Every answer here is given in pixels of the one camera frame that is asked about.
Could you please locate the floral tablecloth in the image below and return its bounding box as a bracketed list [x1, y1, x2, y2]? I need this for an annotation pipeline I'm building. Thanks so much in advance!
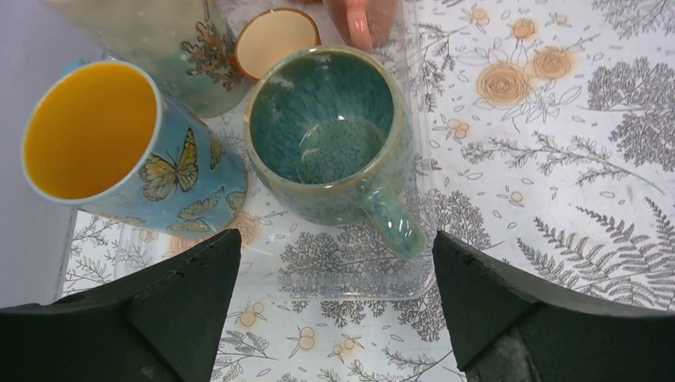
[63, 0, 675, 382]

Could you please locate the brown pink dotted mug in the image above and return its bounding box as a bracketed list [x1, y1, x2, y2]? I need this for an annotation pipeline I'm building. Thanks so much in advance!
[323, 0, 400, 53]

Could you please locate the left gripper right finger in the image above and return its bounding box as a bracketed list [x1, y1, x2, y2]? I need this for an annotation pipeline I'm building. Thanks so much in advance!
[432, 232, 674, 381]

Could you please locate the clear plastic container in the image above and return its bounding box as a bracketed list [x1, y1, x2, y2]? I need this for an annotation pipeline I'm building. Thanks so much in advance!
[113, 0, 439, 302]

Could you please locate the blue tape roll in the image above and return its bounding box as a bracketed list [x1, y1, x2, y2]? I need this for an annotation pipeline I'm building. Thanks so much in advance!
[21, 60, 248, 238]

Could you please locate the green ceramic mug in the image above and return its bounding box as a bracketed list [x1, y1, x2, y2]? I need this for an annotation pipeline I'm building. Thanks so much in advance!
[244, 45, 427, 260]

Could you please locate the small orange cup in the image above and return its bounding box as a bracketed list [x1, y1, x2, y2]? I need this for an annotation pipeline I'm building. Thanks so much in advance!
[234, 8, 322, 83]

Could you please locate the floral beige mug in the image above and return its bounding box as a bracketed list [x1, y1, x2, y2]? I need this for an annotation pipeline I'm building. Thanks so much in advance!
[45, 0, 250, 118]

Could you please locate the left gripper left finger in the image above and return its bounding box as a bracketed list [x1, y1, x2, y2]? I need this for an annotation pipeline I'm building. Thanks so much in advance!
[1, 230, 241, 381]

